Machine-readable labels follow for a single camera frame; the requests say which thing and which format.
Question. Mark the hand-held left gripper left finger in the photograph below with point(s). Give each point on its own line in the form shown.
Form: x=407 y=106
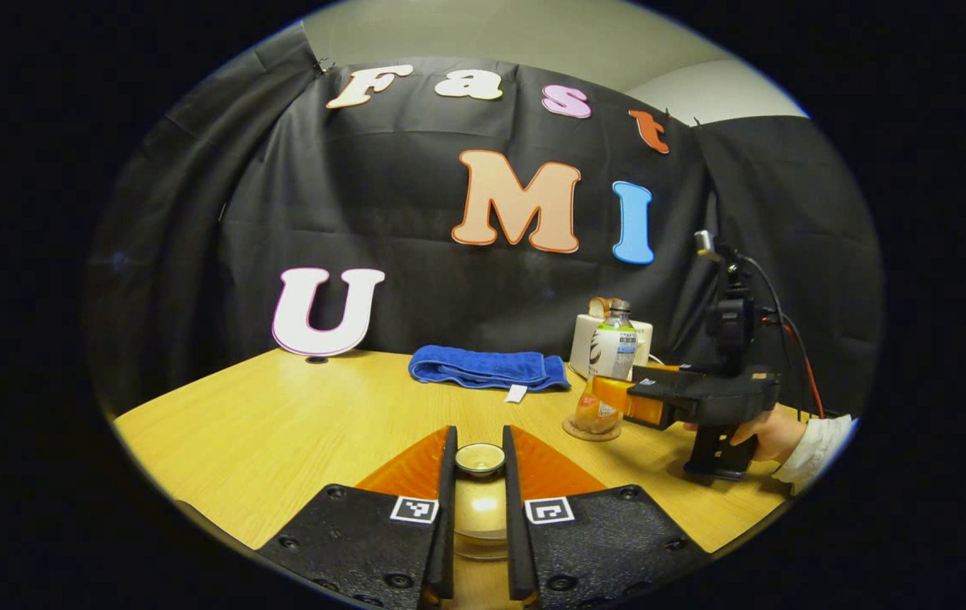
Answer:
x=447 y=525

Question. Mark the round brown coaster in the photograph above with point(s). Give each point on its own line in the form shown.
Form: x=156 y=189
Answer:
x=572 y=430

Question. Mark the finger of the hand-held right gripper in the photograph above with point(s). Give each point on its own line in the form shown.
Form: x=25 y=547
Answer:
x=631 y=398

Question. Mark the cream white toaster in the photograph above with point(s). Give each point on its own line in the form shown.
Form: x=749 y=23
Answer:
x=580 y=343

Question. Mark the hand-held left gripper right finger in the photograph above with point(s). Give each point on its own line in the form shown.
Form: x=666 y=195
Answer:
x=513 y=525

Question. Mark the black backdrop cloth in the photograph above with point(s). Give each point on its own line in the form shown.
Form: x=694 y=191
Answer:
x=449 y=229

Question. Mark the blue folded towel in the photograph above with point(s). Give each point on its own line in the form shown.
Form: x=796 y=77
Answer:
x=487 y=370

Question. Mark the clear water bottle white label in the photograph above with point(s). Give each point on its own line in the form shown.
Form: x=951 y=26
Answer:
x=612 y=360

